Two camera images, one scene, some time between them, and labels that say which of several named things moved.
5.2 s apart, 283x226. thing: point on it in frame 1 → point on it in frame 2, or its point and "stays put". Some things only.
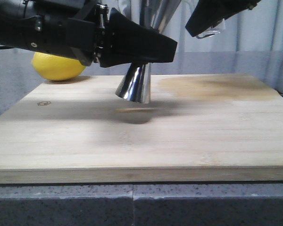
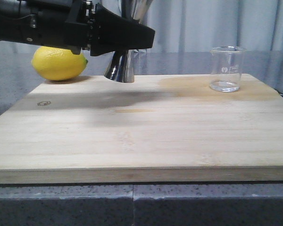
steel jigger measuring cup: (135, 84) → (120, 68)
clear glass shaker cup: (218, 28) → (225, 64)
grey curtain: (265, 27) stays put
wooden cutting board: (196, 128) stays put
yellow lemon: (55, 67) stays put
